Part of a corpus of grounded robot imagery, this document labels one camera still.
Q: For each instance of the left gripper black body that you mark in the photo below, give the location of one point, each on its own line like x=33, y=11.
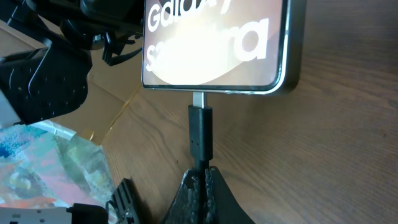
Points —
x=96, y=24

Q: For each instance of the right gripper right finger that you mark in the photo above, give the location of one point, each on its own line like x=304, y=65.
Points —
x=221, y=205

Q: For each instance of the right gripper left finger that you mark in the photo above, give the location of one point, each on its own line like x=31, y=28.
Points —
x=186, y=204

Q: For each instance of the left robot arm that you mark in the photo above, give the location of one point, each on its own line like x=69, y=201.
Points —
x=51, y=81

